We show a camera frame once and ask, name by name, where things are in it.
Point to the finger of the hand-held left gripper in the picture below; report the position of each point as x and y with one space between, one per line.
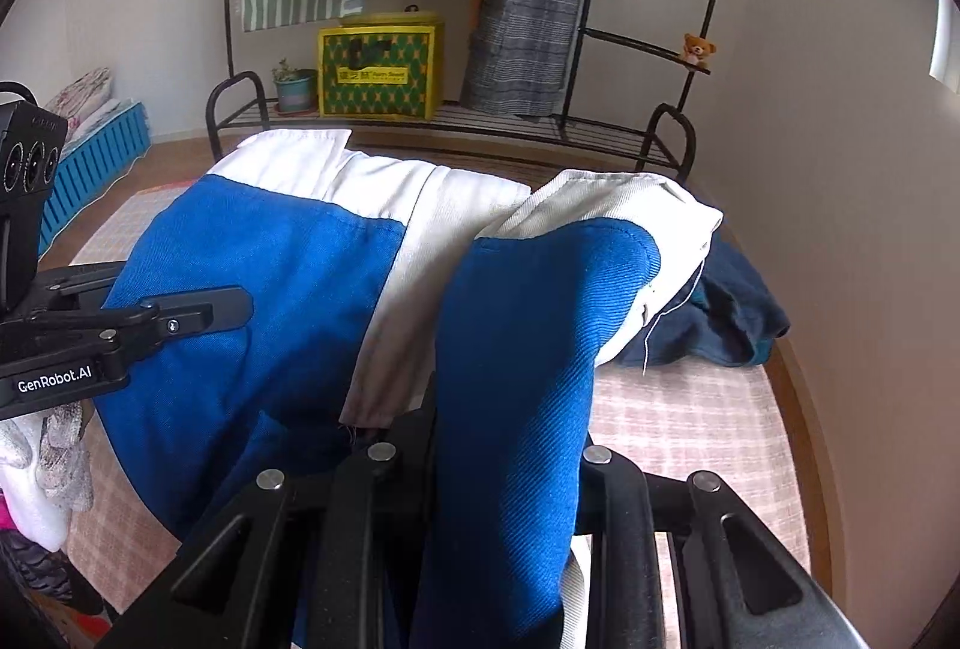
75 280
202 311

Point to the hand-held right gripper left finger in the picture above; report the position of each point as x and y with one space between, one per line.
375 491

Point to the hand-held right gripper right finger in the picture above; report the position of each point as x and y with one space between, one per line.
622 544

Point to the white and blue work jacket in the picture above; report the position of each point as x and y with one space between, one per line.
300 259

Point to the person's left forearm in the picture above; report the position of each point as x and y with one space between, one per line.
4 515

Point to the black metal clothes rack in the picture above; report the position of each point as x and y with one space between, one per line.
525 127

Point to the person's left hand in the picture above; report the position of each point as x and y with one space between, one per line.
52 469

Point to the blue slatted crate platform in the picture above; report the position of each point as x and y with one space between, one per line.
97 161

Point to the floral folded quilt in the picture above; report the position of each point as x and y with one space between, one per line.
82 94

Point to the bed with plaid sheet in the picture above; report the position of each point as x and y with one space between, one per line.
675 431

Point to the small potted plant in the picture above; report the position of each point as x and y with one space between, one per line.
294 90

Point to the folded blue jeans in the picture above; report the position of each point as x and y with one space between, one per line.
735 311

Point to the person's leg in striped pants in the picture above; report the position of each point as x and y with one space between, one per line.
30 566

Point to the yellow patterned box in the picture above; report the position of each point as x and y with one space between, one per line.
375 71

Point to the small teddy bear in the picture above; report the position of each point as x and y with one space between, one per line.
697 51

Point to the window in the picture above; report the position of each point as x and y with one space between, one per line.
946 41

